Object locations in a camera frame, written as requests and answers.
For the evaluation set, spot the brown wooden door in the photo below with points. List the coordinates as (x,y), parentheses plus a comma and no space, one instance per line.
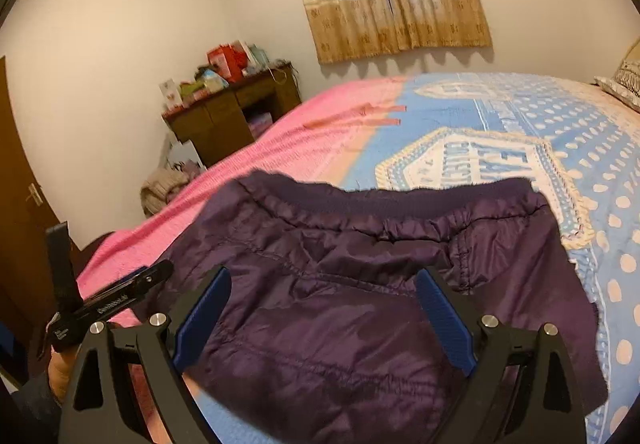
(20,204)

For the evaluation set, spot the white paper bag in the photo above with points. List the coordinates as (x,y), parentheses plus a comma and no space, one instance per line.
(182,157)

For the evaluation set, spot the teal gift bag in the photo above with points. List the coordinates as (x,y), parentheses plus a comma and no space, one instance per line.
(256,57)

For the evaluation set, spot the patterned pillow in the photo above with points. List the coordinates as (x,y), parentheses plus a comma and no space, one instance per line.
(627,74)

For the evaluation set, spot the brown wooden desk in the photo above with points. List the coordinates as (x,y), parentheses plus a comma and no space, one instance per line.
(220,119)

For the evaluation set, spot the blue patterned bed sheet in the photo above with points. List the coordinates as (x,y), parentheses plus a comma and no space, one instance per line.
(575,149)

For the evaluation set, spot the dark purple quilted jacket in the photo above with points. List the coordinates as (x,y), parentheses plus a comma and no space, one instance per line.
(325,299)

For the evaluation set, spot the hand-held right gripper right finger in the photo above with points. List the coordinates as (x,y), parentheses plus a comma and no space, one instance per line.
(445,324)

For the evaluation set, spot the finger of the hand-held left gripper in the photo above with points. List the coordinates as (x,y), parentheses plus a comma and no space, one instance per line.
(57,259)
(152,276)

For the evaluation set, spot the pink bedspread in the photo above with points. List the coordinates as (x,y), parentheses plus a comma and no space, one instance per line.
(280,144)

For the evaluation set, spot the pink purple storage box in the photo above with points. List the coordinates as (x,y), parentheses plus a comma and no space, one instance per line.
(260,127)

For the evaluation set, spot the person's left forearm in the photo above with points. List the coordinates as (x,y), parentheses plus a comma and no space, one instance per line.
(35,416)

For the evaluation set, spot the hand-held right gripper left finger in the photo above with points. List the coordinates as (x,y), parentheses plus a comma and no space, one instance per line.
(200,324)

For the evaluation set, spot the person's left hand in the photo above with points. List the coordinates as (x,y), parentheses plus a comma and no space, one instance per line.
(61,376)

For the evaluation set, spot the red gift box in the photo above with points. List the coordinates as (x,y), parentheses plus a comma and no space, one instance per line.
(225,59)

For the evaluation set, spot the white picture box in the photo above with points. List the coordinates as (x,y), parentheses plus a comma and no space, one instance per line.
(170,95)

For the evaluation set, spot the green flat box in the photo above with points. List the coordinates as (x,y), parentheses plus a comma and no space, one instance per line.
(202,90)

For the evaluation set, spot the beige padded jacket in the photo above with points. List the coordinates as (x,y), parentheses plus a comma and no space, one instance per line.
(162,191)

